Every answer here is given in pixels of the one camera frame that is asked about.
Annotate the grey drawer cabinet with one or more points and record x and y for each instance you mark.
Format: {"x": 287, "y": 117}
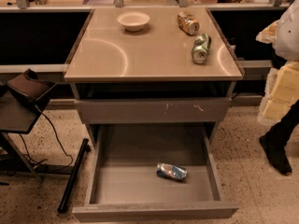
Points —
{"x": 154, "y": 63}

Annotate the crushed green soda can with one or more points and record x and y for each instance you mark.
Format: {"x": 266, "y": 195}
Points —
{"x": 201, "y": 48}

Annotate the black side stand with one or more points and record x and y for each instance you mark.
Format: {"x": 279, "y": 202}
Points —
{"x": 23, "y": 98}

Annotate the black floor bar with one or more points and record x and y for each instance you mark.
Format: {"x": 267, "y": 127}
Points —
{"x": 62, "y": 208}

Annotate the open grey middle drawer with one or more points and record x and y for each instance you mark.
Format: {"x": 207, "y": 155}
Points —
{"x": 124, "y": 185}

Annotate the blue silver redbull can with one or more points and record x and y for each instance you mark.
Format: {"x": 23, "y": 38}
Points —
{"x": 171, "y": 171}

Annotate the white paper bowl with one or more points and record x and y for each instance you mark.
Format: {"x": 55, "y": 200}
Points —
{"x": 133, "y": 21}

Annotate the closed grey top drawer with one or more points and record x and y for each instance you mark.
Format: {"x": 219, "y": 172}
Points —
{"x": 97, "y": 111}

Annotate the crushed gold soda can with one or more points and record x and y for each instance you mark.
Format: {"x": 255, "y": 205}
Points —
{"x": 188, "y": 23}

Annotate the person in dark trousers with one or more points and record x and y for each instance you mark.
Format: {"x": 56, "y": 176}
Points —
{"x": 286, "y": 47}

